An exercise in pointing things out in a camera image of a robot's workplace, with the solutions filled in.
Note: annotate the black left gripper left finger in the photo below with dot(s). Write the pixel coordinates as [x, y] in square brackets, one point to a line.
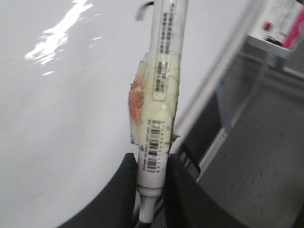
[113, 206]

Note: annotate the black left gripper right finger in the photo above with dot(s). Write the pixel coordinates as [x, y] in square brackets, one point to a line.
[186, 205]

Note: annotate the pink whiteboard eraser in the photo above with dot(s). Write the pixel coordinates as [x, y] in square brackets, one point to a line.
[295, 34]

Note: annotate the white marker tray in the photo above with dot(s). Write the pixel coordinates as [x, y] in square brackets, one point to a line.
[272, 25]

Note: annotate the white whiteboard with aluminium frame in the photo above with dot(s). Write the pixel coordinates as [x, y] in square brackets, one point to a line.
[66, 67]

